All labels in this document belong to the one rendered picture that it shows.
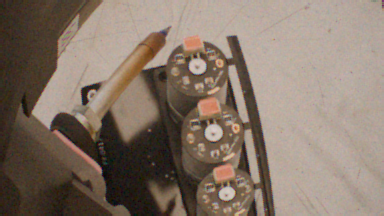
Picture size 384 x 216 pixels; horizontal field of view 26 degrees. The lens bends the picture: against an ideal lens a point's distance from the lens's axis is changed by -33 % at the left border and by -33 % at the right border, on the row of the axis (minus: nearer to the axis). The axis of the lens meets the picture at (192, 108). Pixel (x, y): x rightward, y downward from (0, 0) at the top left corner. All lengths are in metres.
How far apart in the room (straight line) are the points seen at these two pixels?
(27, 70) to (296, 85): 0.34
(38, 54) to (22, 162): 0.03
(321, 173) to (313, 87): 0.05
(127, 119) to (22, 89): 0.30
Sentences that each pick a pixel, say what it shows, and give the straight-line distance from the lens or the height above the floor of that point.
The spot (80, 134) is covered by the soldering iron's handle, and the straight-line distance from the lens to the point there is 0.36.
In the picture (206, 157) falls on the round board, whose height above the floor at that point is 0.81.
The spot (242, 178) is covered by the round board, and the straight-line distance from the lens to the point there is 0.46.
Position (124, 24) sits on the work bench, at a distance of 0.55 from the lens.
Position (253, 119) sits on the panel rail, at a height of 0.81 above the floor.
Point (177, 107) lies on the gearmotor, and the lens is 0.49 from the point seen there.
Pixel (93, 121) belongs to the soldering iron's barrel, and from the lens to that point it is 0.38.
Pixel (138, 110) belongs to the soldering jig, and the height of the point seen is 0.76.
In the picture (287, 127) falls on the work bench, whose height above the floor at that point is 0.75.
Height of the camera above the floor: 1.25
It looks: 71 degrees down
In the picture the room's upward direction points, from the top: 1 degrees clockwise
